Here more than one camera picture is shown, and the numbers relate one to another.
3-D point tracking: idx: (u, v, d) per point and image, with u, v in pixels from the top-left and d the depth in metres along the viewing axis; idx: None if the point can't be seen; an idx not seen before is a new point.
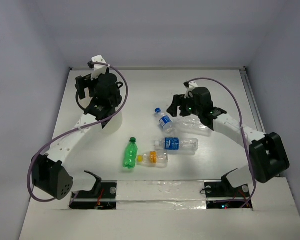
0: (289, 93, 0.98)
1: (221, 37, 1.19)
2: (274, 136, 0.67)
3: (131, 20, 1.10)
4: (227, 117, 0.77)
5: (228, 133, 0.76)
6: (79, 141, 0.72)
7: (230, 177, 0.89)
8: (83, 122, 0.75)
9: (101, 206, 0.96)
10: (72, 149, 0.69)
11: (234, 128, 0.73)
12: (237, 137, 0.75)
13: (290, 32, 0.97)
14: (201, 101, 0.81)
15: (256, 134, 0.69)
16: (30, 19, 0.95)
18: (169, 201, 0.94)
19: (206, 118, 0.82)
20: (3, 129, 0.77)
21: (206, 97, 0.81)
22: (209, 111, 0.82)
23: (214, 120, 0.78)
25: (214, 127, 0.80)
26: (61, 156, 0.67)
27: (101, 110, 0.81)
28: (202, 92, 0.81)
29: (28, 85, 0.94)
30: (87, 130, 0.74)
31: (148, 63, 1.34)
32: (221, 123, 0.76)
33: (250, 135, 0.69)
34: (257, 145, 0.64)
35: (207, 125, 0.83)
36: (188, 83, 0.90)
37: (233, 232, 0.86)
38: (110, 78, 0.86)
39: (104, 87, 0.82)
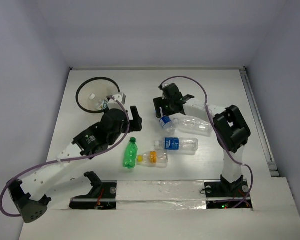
0: (289, 92, 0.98)
1: (220, 36, 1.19)
2: (234, 108, 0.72)
3: (130, 20, 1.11)
4: (194, 100, 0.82)
5: (198, 114, 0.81)
6: (55, 175, 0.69)
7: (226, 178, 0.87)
8: (66, 154, 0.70)
9: (101, 206, 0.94)
10: (45, 182, 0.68)
11: (199, 107, 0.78)
12: (205, 117, 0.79)
13: (289, 31, 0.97)
14: (169, 92, 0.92)
15: (218, 109, 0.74)
16: (30, 20, 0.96)
18: (169, 201, 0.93)
19: (178, 105, 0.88)
20: (3, 127, 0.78)
21: (173, 88, 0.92)
22: (179, 99, 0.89)
23: (184, 105, 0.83)
25: (186, 112, 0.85)
26: (33, 188, 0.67)
27: (91, 143, 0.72)
28: (169, 86, 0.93)
29: (28, 85, 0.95)
30: (67, 164, 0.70)
31: (148, 63, 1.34)
32: (190, 106, 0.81)
33: (213, 111, 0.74)
34: (219, 118, 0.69)
35: (179, 112, 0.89)
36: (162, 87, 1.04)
37: (232, 232, 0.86)
38: (120, 115, 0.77)
39: (109, 119, 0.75)
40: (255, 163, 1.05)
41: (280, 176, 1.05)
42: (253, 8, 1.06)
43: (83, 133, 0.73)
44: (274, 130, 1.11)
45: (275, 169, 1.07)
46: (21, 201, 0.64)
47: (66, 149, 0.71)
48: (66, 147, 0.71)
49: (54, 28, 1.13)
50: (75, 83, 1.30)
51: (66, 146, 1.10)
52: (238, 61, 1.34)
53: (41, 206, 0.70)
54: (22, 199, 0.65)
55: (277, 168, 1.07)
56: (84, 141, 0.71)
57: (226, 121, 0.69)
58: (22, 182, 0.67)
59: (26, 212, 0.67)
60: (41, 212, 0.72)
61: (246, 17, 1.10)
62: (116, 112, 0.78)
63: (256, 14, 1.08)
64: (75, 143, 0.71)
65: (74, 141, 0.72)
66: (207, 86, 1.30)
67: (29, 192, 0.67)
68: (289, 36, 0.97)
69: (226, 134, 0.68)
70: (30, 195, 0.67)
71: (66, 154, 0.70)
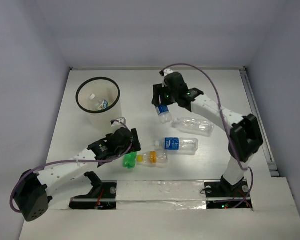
0: (289, 92, 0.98)
1: (220, 36, 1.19)
2: (251, 118, 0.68)
3: (130, 20, 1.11)
4: (205, 98, 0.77)
5: (208, 115, 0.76)
6: (71, 172, 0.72)
7: (226, 178, 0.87)
8: (82, 156, 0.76)
9: (101, 206, 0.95)
10: (61, 177, 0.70)
11: (212, 110, 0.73)
12: (217, 121, 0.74)
13: (289, 30, 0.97)
14: (174, 84, 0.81)
15: (234, 116, 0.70)
16: (30, 20, 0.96)
18: (169, 201, 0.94)
19: (183, 99, 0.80)
20: (3, 127, 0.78)
21: (178, 79, 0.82)
22: (186, 93, 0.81)
23: (192, 102, 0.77)
25: (192, 109, 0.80)
26: (49, 181, 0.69)
27: (104, 152, 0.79)
28: (174, 76, 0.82)
29: (28, 85, 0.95)
30: (83, 164, 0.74)
31: (148, 63, 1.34)
32: (200, 106, 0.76)
33: (229, 118, 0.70)
34: (236, 128, 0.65)
35: (185, 107, 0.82)
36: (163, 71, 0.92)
37: (232, 232, 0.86)
38: (129, 132, 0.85)
39: (120, 134, 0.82)
40: (255, 162, 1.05)
41: (280, 176, 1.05)
42: (253, 8, 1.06)
43: (96, 143, 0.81)
44: (274, 130, 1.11)
45: (274, 169, 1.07)
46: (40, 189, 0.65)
47: (81, 153, 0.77)
48: (82, 151, 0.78)
49: (54, 27, 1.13)
50: (75, 83, 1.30)
51: (66, 146, 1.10)
52: (238, 61, 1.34)
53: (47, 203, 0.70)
54: (41, 188, 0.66)
55: (277, 168, 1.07)
56: (97, 149, 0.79)
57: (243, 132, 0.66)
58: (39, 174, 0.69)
59: (37, 204, 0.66)
60: (42, 211, 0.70)
61: (246, 16, 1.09)
62: (126, 128, 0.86)
63: (256, 13, 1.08)
64: (90, 149, 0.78)
65: (89, 147, 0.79)
66: (207, 86, 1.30)
67: (47, 183, 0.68)
68: (289, 36, 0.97)
69: (241, 145, 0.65)
70: (47, 186, 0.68)
71: (82, 155, 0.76)
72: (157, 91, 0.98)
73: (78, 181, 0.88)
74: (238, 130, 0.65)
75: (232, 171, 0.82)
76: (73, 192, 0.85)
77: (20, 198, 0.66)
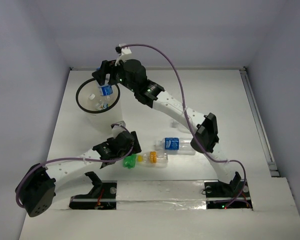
0: (289, 92, 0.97)
1: (220, 36, 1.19)
2: (210, 116, 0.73)
3: (130, 20, 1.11)
4: (166, 97, 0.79)
5: (170, 114, 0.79)
6: (78, 169, 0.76)
7: (221, 179, 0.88)
8: (87, 155, 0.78)
9: (101, 206, 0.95)
10: (69, 173, 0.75)
11: (177, 111, 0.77)
12: (179, 119, 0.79)
13: (289, 30, 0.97)
14: (138, 79, 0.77)
15: (197, 117, 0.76)
16: (30, 20, 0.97)
18: (169, 201, 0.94)
19: (144, 96, 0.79)
20: (3, 127, 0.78)
21: (141, 73, 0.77)
22: (146, 88, 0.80)
23: (155, 101, 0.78)
25: (153, 106, 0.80)
26: (58, 175, 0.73)
27: (107, 152, 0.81)
28: (138, 69, 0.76)
29: (28, 85, 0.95)
30: (88, 163, 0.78)
31: (148, 64, 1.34)
32: (163, 105, 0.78)
33: (193, 119, 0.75)
34: (201, 130, 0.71)
35: (146, 103, 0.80)
36: (120, 48, 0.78)
37: (232, 232, 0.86)
38: (131, 135, 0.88)
39: (124, 137, 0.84)
40: (254, 162, 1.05)
41: (280, 176, 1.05)
42: (253, 8, 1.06)
43: (100, 145, 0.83)
44: (274, 130, 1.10)
45: (274, 169, 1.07)
46: (49, 182, 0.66)
47: (87, 153, 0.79)
48: (88, 150, 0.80)
49: (53, 27, 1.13)
50: (75, 83, 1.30)
51: (66, 146, 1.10)
52: (237, 61, 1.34)
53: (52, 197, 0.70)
54: (49, 181, 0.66)
55: (277, 168, 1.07)
56: (101, 149, 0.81)
57: (206, 132, 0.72)
58: (47, 168, 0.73)
59: (43, 199, 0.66)
60: (46, 205, 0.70)
61: (246, 16, 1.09)
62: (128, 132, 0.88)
63: (257, 13, 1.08)
64: (95, 150, 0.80)
65: (94, 147, 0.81)
66: (207, 86, 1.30)
67: (55, 177, 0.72)
68: (289, 36, 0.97)
69: (205, 144, 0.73)
70: (55, 180, 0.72)
71: (88, 155, 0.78)
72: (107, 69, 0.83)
73: (79, 179, 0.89)
74: (202, 131, 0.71)
75: (216, 168, 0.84)
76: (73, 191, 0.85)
77: (26, 190, 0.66)
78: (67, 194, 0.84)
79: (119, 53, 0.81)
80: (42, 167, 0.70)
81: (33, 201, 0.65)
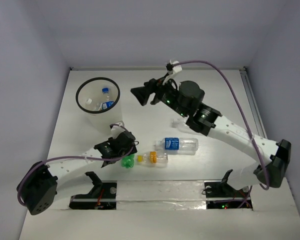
0: (289, 92, 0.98)
1: (220, 36, 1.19)
2: (286, 144, 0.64)
3: (130, 20, 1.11)
4: (226, 122, 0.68)
5: (231, 142, 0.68)
6: (79, 168, 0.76)
7: (231, 184, 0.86)
8: (89, 154, 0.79)
9: (101, 206, 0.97)
10: (71, 172, 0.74)
11: (242, 140, 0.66)
12: (243, 149, 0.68)
13: (289, 30, 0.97)
14: (196, 105, 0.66)
15: (269, 146, 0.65)
16: (30, 20, 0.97)
18: (169, 201, 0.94)
19: (198, 122, 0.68)
20: (3, 126, 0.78)
21: (200, 98, 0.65)
22: (199, 113, 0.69)
23: (212, 128, 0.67)
25: (209, 133, 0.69)
26: (59, 173, 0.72)
27: (108, 152, 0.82)
28: (198, 94, 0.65)
29: (28, 85, 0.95)
30: (90, 162, 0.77)
31: (147, 63, 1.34)
32: (224, 133, 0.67)
33: (263, 149, 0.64)
34: (277, 163, 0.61)
35: (200, 131, 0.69)
36: (171, 66, 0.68)
37: (232, 232, 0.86)
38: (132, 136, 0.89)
39: (125, 137, 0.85)
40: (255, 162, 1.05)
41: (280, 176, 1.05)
42: (253, 8, 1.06)
43: (101, 144, 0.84)
44: (274, 131, 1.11)
45: None
46: (51, 180, 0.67)
47: (88, 151, 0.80)
48: (89, 149, 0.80)
49: (54, 27, 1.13)
50: (75, 83, 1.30)
51: (66, 146, 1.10)
52: (237, 62, 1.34)
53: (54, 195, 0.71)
54: (51, 178, 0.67)
55: None
56: (102, 148, 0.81)
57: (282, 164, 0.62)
58: (49, 166, 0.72)
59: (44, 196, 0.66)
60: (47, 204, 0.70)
61: (246, 16, 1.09)
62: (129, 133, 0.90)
63: (257, 13, 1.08)
64: (96, 149, 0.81)
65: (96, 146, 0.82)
66: (207, 86, 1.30)
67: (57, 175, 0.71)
68: (289, 36, 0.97)
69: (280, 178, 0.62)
70: (57, 178, 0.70)
71: (89, 153, 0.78)
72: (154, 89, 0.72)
73: (81, 179, 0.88)
74: (279, 164, 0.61)
75: (242, 181, 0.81)
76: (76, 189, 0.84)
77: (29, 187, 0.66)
78: (69, 192, 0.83)
79: (168, 71, 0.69)
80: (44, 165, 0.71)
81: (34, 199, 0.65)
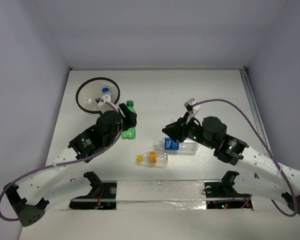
0: (289, 92, 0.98)
1: (220, 36, 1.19)
2: None
3: (130, 20, 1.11)
4: (254, 153, 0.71)
5: (259, 172, 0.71)
6: (51, 179, 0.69)
7: (239, 191, 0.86)
8: (62, 158, 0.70)
9: (101, 206, 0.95)
10: (41, 187, 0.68)
11: (271, 171, 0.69)
12: (272, 179, 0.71)
13: (289, 30, 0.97)
14: (220, 138, 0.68)
15: (298, 178, 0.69)
16: (30, 20, 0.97)
18: (169, 201, 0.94)
19: (226, 154, 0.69)
20: (3, 127, 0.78)
21: (223, 131, 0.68)
22: (226, 144, 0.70)
23: (241, 160, 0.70)
25: (238, 163, 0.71)
26: (29, 193, 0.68)
27: (86, 146, 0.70)
28: (221, 128, 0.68)
29: (28, 85, 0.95)
30: (63, 168, 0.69)
31: (147, 63, 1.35)
32: (252, 165, 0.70)
33: (293, 180, 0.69)
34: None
35: (228, 162, 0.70)
36: (191, 106, 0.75)
37: (232, 232, 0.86)
38: (115, 116, 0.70)
39: (102, 123, 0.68)
40: None
41: None
42: (253, 8, 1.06)
43: (78, 137, 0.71)
44: (274, 131, 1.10)
45: None
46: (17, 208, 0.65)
47: (61, 154, 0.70)
48: (62, 151, 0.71)
49: (54, 28, 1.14)
50: (75, 83, 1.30)
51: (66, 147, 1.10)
52: (237, 62, 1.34)
53: (36, 210, 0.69)
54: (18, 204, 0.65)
55: None
56: (79, 145, 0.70)
57: None
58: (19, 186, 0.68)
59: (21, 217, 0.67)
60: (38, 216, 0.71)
61: (246, 16, 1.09)
62: (111, 113, 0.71)
63: (257, 13, 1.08)
64: (71, 147, 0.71)
65: (70, 144, 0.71)
66: (207, 86, 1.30)
67: (26, 197, 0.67)
68: (289, 36, 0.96)
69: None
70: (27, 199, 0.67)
71: (61, 158, 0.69)
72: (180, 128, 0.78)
73: (77, 182, 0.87)
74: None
75: (254, 192, 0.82)
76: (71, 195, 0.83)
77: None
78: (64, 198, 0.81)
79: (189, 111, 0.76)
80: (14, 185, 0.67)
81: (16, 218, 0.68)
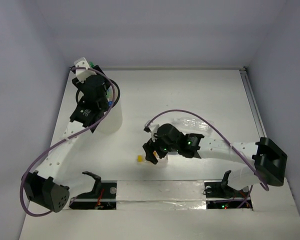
0: (289, 92, 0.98)
1: (220, 36, 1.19)
2: (266, 140, 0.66)
3: (130, 20, 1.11)
4: (209, 141, 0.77)
5: (220, 156, 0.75)
6: (68, 152, 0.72)
7: (231, 184, 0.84)
8: (70, 132, 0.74)
9: (101, 206, 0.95)
10: (62, 162, 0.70)
11: (225, 151, 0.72)
12: (231, 158, 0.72)
13: (289, 30, 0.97)
14: (173, 138, 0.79)
15: (249, 148, 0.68)
16: (30, 20, 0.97)
18: (169, 201, 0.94)
19: (187, 150, 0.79)
20: (3, 127, 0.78)
21: (173, 132, 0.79)
22: (186, 142, 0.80)
23: (198, 150, 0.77)
25: (200, 155, 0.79)
26: (52, 172, 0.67)
27: (88, 115, 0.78)
28: (169, 131, 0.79)
29: (28, 85, 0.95)
30: (75, 139, 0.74)
31: (147, 63, 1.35)
32: (209, 150, 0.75)
33: (245, 152, 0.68)
34: (261, 160, 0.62)
35: (193, 156, 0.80)
36: (147, 127, 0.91)
37: (231, 232, 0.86)
38: (98, 79, 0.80)
39: (90, 88, 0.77)
40: None
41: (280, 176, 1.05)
42: (253, 8, 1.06)
43: (77, 111, 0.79)
44: (274, 131, 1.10)
45: None
46: (46, 186, 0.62)
47: (67, 130, 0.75)
48: (67, 127, 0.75)
49: (53, 27, 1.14)
50: None
51: None
52: (237, 62, 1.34)
53: (63, 188, 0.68)
54: (47, 183, 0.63)
55: None
56: (80, 116, 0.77)
57: (267, 159, 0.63)
58: (38, 171, 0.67)
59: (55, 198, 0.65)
60: (66, 198, 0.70)
61: (246, 16, 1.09)
62: (92, 79, 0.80)
63: (257, 13, 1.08)
64: (73, 121, 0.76)
65: (72, 119, 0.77)
66: (207, 86, 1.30)
67: (51, 175, 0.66)
68: (289, 35, 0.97)
69: (272, 174, 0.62)
70: (53, 178, 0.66)
71: (70, 131, 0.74)
72: (149, 149, 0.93)
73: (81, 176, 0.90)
74: (263, 161, 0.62)
75: (240, 182, 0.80)
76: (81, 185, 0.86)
77: (36, 198, 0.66)
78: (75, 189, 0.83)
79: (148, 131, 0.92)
80: (31, 174, 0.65)
81: (48, 203, 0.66)
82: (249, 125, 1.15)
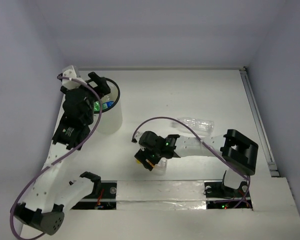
0: (289, 92, 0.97)
1: (220, 36, 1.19)
2: (232, 133, 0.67)
3: (130, 21, 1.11)
4: (183, 139, 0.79)
5: (195, 153, 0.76)
6: (55, 179, 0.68)
7: (227, 184, 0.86)
8: (54, 156, 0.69)
9: (101, 206, 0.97)
10: (48, 191, 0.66)
11: (197, 147, 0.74)
12: (205, 153, 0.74)
13: (289, 30, 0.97)
14: (150, 142, 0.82)
15: (218, 141, 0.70)
16: (30, 20, 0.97)
18: (169, 201, 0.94)
19: (166, 152, 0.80)
20: (3, 127, 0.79)
21: (151, 136, 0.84)
22: (164, 144, 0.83)
23: (174, 149, 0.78)
25: (178, 155, 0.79)
26: (40, 203, 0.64)
27: (71, 134, 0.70)
28: (147, 137, 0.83)
29: (28, 85, 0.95)
30: (60, 164, 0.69)
31: (148, 64, 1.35)
32: (184, 148, 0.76)
33: (214, 145, 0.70)
34: (228, 151, 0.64)
35: (172, 156, 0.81)
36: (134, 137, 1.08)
37: (231, 232, 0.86)
38: (79, 94, 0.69)
39: (69, 107, 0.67)
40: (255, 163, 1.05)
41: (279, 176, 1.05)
42: (253, 8, 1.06)
43: (59, 130, 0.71)
44: (274, 131, 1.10)
45: (275, 169, 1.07)
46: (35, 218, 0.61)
47: (52, 153, 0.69)
48: (50, 150, 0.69)
49: (53, 27, 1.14)
50: None
51: None
52: (238, 62, 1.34)
53: (55, 214, 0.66)
54: (35, 215, 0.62)
55: (277, 169, 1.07)
56: (63, 136, 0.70)
57: (235, 151, 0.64)
58: (26, 202, 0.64)
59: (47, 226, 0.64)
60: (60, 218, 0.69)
61: (246, 16, 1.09)
62: (72, 93, 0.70)
63: (256, 13, 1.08)
64: (57, 142, 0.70)
65: (54, 140, 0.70)
66: (207, 86, 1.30)
67: (39, 206, 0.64)
68: (289, 36, 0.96)
69: (241, 164, 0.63)
70: (42, 208, 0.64)
71: (53, 156, 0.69)
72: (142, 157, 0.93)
73: (79, 182, 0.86)
74: (230, 153, 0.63)
75: (232, 179, 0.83)
76: (80, 193, 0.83)
77: None
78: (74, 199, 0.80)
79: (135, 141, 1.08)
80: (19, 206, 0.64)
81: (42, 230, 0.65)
82: (249, 125, 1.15)
